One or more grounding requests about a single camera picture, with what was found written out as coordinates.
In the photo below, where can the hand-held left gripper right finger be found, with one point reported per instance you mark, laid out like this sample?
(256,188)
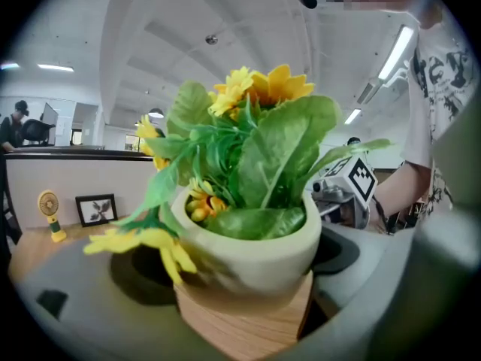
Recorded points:
(376,276)

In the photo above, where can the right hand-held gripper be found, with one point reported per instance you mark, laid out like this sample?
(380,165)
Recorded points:
(360,181)

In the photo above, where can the grey cloth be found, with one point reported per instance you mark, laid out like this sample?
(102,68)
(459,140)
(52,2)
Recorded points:
(458,164)

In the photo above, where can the black office chair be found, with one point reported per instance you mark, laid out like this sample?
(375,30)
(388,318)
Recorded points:
(35,131)

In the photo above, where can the long ceiling light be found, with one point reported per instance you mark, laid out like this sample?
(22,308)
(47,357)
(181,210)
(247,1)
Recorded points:
(395,52)
(55,67)
(352,116)
(9,65)

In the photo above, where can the black picture frame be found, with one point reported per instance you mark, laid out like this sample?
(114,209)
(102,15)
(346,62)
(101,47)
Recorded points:
(96,210)

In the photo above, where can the yellow handheld fan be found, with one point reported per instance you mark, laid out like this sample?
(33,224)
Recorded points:
(52,214)

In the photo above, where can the round pendant lamp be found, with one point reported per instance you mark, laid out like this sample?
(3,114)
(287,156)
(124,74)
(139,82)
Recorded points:
(156,113)

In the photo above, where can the yellow flower potted plant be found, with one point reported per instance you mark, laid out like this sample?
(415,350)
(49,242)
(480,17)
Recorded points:
(255,254)

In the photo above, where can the person's right forearm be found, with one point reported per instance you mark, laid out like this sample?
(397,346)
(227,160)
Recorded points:
(404,190)

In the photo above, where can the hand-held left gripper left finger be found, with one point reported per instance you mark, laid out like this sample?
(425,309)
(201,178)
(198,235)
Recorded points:
(94,314)

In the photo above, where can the person's white printed shirt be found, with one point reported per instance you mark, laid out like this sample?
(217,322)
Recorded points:
(436,88)

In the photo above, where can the white partition with dark top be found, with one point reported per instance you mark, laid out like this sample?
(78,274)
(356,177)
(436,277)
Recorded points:
(75,190)

